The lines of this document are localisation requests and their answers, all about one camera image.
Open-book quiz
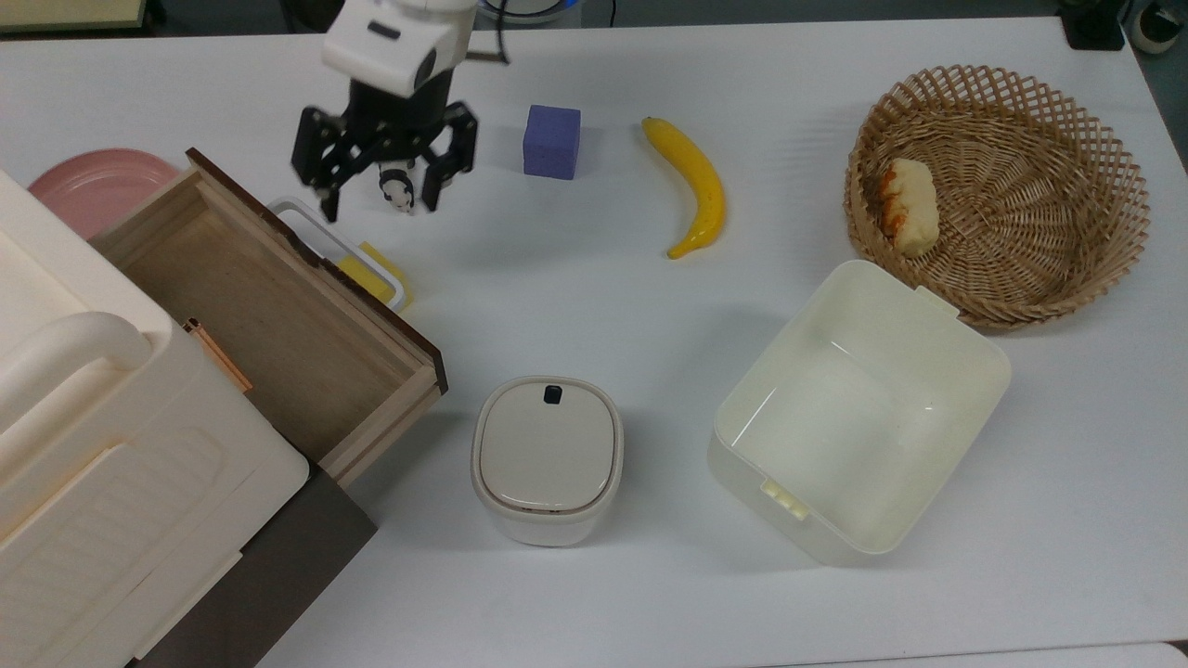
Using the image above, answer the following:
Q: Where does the purple foam cube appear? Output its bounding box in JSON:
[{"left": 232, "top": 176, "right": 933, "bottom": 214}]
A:
[{"left": 522, "top": 104, "right": 583, "bottom": 180}]

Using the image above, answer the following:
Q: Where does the small panda figurine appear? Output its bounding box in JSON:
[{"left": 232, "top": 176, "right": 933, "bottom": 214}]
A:
[{"left": 376, "top": 165, "right": 416, "bottom": 216}]

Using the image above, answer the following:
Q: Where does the dark wood drawer cabinet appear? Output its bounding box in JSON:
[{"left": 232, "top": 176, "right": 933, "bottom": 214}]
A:
[{"left": 130, "top": 464, "right": 380, "bottom": 668}]

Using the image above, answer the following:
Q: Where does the yellow foam cube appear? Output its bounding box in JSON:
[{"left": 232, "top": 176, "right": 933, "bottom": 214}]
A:
[{"left": 336, "top": 241, "right": 416, "bottom": 307}]

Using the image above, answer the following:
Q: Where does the pink plastic plate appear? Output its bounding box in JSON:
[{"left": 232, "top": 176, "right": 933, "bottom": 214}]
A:
[{"left": 28, "top": 148, "right": 182, "bottom": 240}]

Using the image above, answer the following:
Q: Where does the round white black object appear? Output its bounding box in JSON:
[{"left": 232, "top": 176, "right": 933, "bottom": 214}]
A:
[{"left": 1128, "top": 0, "right": 1187, "bottom": 55}]

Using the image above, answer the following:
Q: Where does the woven wicker basket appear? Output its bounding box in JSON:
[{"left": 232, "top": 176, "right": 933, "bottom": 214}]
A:
[{"left": 843, "top": 64, "right": 1152, "bottom": 330}]

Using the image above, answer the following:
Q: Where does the yellow banana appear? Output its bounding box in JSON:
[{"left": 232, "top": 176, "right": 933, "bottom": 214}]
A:
[{"left": 641, "top": 116, "right": 727, "bottom": 261}]

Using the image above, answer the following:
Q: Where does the open white plastic bin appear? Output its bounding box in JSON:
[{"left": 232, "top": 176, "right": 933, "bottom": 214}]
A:
[{"left": 707, "top": 259, "right": 1013, "bottom": 567}]

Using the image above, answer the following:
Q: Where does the wooden drawer with white handle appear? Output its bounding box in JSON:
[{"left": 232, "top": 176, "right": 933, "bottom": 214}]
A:
[{"left": 88, "top": 147, "right": 449, "bottom": 490}]

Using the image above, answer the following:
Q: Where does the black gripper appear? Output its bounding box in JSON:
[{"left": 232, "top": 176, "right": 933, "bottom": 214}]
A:
[{"left": 291, "top": 72, "right": 480, "bottom": 224}]

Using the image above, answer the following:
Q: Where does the beige board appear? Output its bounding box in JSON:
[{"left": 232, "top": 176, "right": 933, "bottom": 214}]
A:
[{"left": 0, "top": 0, "right": 149, "bottom": 33}]

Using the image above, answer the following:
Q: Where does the toasted bread piece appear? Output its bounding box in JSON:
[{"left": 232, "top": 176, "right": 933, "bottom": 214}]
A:
[{"left": 877, "top": 158, "right": 941, "bottom": 258}]

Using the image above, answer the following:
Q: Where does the small beige lidded trash can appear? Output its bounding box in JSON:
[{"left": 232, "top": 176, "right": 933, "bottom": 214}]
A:
[{"left": 470, "top": 375, "right": 626, "bottom": 547}]

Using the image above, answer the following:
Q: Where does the black stand base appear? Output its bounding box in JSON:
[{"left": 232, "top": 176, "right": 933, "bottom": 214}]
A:
[{"left": 1061, "top": 0, "right": 1129, "bottom": 52}]

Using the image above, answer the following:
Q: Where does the cream storage box with handles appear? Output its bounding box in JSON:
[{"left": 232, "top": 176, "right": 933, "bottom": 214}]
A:
[{"left": 0, "top": 167, "right": 310, "bottom": 668}]

